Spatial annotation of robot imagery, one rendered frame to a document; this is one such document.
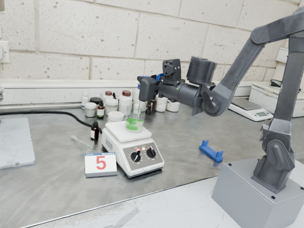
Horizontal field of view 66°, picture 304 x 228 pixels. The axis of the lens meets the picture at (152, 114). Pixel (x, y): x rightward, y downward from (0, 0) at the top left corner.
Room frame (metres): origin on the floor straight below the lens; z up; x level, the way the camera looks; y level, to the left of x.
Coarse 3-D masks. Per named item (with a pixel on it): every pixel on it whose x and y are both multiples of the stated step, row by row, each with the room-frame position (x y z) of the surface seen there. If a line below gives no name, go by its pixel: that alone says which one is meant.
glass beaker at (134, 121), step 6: (132, 108) 0.72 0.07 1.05; (144, 108) 0.72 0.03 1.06; (126, 114) 0.69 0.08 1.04; (132, 114) 0.67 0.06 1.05; (138, 114) 0.67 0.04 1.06; (144, 114) 0.69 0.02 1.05; (126, 120) 0.68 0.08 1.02; (132, 120) 0.67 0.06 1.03; (138, 120) 0.67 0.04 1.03; (126, 126) 0.68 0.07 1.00; (132, 126) 0.67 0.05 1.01; (138, 126) 0.67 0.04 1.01; (132, 132) 0.67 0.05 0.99; (138, 132) 0.68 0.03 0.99
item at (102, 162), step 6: (90, 156) 0.58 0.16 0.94; (96, 156) 0.59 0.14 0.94; (102, 156) 0.59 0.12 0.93; (108, 156) 0.60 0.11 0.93; (114, 156) 0.61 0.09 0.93; (90, 162) 0.57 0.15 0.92; (96, 162) 0.57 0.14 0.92; (102, 162) 0.58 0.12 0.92; (108, 162) 0.59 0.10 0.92; (114, 162) 0.59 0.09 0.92; (90, 168) 0.56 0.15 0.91; (96, 168) 0.56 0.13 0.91; (102, 168) 0.57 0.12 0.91; (108, 168) 0.57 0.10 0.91; (114, 168) 0.58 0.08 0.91
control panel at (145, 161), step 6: (144, 144) 0.65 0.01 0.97; (150, 144) 0.66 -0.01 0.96; (126, 150) 0.61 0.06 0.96; (132, 150) 0.61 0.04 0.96; (144, 150) 0.63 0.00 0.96; (156, 150) 0.65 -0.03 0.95; (126, 156) 0.59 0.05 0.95; (144, 156) 0.62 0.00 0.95; (156, 156) 0.63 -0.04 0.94; (132, 162) 0.58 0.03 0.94; (138, 162) 0.59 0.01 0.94; (144, 162) 0.60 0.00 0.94; (150, 162) 0.61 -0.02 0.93; (156, 162) 0.61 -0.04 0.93; (132, 168) 0.56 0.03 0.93; (138, 168) 0.57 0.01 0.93
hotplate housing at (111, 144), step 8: (104, 128) 0.70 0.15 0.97; (104, 136) 0.69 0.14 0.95; (112, 136) 0.66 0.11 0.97; (104, 144) 0.68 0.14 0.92; (112, 144) 0.64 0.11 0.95; (120, 144) 0.62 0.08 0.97; (128, 144) 0.63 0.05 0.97; (136, 144) 0.64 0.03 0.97; (120, 152) 0.60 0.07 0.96; (120, 160) 0.59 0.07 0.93; (128, 168) 0.56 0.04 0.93; (144, 168) 0.58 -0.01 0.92; (152, 168) 0.60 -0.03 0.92; (160, 168) 0.62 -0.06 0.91; (128, 176) 0.56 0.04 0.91
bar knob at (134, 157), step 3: (138, 150) 0.61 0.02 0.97; (132, 153) 0.60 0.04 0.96; (135, 153) 0.61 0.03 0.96; (138, 153) 0.60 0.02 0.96; (132, 156) 0.59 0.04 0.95; (135, 156) 0.58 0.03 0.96; (138, 156) 0.60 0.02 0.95; (132, 159) 0.59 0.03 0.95; (135, 159) 0.58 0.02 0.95; (138, 159) 0.59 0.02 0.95
